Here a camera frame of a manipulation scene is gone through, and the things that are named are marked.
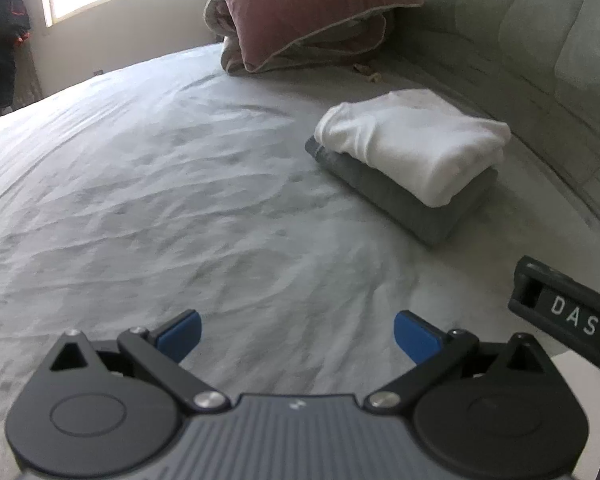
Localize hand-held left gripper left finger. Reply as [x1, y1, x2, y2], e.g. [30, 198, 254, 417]
[47, 309, 232, 416]

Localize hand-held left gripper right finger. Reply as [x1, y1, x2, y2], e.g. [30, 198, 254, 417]
[364, 310, 551, 416]

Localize folded grey garment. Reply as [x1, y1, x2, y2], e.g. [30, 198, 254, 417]
[304, 135, 500, 247]

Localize small brown scrap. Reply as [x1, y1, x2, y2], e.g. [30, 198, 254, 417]
[352, 62, 383, 83]

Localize dark hanging jacket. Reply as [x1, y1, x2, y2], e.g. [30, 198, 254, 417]
[0, 0, 33, 113]

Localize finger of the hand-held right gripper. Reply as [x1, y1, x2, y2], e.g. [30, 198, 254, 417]
[507, 255, 545, 319]

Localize bed with grey sheet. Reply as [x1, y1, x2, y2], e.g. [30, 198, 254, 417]
[0, 42, 600, 461]

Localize white hooded sweatshirt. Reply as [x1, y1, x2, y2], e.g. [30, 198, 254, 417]
[314, 89, 512, 208]

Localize large pink pillow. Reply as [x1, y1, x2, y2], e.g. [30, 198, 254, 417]
[215, 0, 425, 73]

